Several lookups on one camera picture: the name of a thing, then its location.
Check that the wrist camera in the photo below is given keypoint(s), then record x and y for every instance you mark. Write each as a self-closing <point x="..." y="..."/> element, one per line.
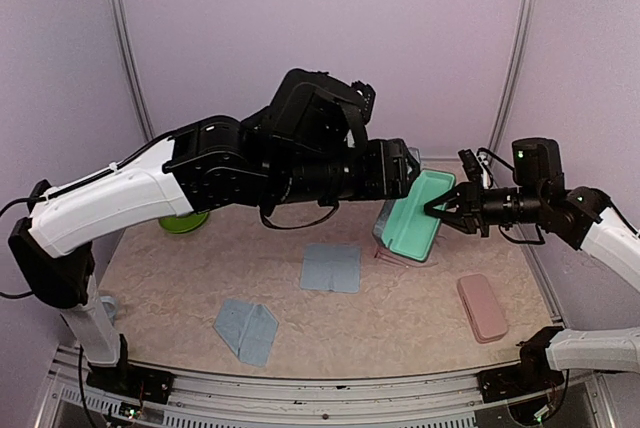
<point x="368" y="95"/>
<point x="476" y="168"/>

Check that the red lens pink sunglasses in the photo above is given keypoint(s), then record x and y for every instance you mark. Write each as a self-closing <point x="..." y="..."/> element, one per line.
<point x="384" y="255"/>

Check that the green plate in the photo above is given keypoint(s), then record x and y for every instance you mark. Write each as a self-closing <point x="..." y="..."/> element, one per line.
<point x="183" y="224"/>

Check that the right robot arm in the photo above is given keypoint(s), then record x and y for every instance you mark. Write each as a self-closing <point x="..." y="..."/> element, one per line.
<point x="585" y="218"/>

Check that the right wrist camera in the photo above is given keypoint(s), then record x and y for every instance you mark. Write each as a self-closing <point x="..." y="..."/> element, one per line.
<point x="476" y="168"/>

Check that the front aluminium rail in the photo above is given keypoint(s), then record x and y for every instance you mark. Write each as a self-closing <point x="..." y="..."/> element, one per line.
<point x="296" y="388"/>

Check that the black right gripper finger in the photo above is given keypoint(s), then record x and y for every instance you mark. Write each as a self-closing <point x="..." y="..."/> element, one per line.
<point x="452" y="198"/>
<point x="466" y="224"/>

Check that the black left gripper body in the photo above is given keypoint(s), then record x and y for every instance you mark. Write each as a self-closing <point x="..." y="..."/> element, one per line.
<point x="387" y="179"/>

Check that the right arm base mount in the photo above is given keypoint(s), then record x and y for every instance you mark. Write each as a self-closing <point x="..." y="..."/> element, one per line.
<point x="520" y="373"/>

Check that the aluminium corner post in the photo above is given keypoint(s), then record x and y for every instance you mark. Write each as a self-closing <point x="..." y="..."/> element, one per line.
<point x="518" y="50"/>
<point x="131" y="72"/>

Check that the right aluminium corner post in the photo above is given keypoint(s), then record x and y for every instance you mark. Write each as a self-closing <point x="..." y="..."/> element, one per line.
<point x="518" y="50"/>

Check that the pink glasses case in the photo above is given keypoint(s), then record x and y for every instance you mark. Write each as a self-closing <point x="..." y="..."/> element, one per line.
<point x="485" y="315"/>

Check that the left aluminium corner post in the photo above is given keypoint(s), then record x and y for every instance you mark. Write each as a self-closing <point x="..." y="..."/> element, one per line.
<point x="131" y="72"/>

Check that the grey-blue glasses case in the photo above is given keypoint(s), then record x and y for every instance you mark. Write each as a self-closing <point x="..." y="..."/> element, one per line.
<point x="402" y="226"/>

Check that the square light blue cloth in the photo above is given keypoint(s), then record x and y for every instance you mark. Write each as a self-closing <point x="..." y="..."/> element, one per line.
<point x="331" y="268"/>

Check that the light blue mug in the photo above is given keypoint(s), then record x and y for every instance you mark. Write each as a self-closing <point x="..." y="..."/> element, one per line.
<point x="111" y="307"/>

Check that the folded light blue cloth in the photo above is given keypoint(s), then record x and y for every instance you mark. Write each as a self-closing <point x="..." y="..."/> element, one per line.
<point x="249" y="330"/>

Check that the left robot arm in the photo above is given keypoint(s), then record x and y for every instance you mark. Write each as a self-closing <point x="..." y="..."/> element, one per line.
<point x="309" y="144"/>

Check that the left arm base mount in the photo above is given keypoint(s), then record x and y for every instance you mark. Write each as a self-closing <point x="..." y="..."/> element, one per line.
<point x="130" y="380"/>

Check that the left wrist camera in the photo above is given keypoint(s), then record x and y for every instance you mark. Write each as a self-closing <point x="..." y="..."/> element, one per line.
<point x="368" y="95"/>

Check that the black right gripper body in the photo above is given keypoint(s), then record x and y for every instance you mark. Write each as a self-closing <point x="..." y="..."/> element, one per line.
<point x="478" y="207"/>

